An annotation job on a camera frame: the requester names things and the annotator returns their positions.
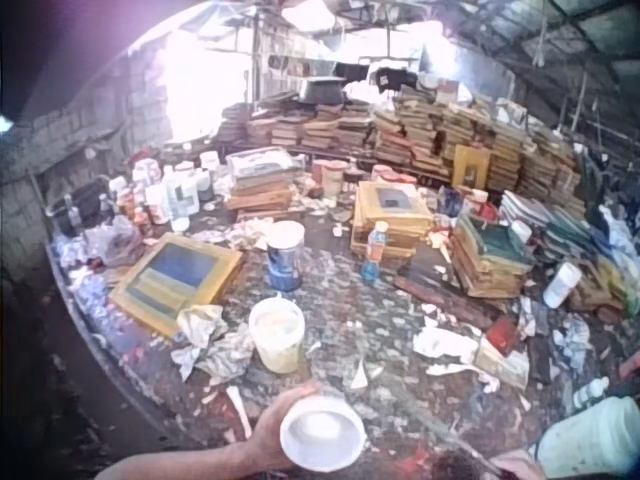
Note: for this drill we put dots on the person's right hand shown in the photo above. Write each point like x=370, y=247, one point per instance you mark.
x=520, y=466

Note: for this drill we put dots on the person's left hand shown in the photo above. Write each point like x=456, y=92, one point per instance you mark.
x=265, y=435

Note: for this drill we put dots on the white plastic cup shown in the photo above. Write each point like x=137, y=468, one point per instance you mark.
x=322, y=432

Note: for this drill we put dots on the white spatula stick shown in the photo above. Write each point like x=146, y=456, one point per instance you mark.
x=239, y=407

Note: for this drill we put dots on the large white plastic jar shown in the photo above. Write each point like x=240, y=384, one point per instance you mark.
x=592, y=437

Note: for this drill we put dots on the small white squeeze bottle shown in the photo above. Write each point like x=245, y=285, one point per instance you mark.
x=590, y=392

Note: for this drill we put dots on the yellow cardboard piece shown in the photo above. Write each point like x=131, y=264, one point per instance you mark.
x=505, y=365

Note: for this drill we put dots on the cream paint tub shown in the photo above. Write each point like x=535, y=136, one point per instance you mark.
x=277, y=332

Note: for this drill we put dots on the crumpled stained paper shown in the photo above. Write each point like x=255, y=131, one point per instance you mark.
x=210, y=345

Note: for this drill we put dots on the red box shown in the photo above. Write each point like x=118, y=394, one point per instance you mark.
x=504, y=334

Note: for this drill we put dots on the crumpled white paper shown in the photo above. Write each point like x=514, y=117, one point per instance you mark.
x=445, y=345

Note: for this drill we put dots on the blue can with white lid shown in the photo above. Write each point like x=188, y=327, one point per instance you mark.
x=285, y=257

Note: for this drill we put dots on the dark wooden squeegee bar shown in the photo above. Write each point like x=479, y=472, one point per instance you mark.
x=445, y=300

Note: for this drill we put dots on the white plastic bottle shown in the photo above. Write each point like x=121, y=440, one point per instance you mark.
x=562, y=285

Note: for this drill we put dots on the stack of green stained frames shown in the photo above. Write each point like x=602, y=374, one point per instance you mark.
x=492, y=260

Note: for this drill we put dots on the orange capped plastic bottle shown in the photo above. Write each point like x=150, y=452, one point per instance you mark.
x=375, y=255

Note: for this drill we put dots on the heap of stained screen frames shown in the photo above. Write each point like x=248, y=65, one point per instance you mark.
x=575, y=235

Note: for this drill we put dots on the clear plastic bag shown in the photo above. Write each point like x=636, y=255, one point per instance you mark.
x=112, y=240

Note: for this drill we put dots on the stack of yellow wooden frames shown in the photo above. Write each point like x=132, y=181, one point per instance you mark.
x=390, y=215

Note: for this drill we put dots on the group of paint jars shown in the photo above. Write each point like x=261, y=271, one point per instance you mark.
x=165, y=195

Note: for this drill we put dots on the group of red lidded jars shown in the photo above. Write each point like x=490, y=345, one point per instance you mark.
x=334, y=177

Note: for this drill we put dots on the black plastic bin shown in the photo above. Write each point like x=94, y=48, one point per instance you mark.
x=80, y=205

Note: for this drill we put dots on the large heap of wooden frames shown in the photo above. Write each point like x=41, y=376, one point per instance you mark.
x=410, y=130

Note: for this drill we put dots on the yellow screen frame blue mesh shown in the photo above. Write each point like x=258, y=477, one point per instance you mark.
x=175, y=280

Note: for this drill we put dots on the frame stack with plastic bag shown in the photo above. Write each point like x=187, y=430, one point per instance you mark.
x=262, y=180

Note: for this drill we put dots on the small yellow upright frame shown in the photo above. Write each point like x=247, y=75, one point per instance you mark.
x=471, y=167

